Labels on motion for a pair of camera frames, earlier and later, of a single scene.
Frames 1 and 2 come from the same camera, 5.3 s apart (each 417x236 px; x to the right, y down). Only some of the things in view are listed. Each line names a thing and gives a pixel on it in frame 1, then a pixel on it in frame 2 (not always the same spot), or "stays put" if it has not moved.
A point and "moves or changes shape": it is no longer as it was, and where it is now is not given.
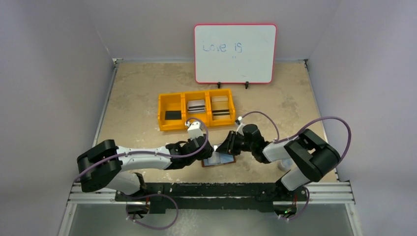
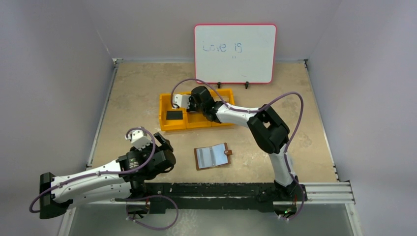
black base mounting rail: x=213 y=197 stays put
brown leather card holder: x=218 y=159 moves or changes shape
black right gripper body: x=233 y=143 → x=194 y=102
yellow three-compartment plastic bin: x=216 y=107 stays put
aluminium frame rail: x=331 y=193 stays put
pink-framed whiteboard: x=235 y=53 stays put
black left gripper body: x=205 y=156 → x=146 y=151
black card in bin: x=172 y=115 stays put
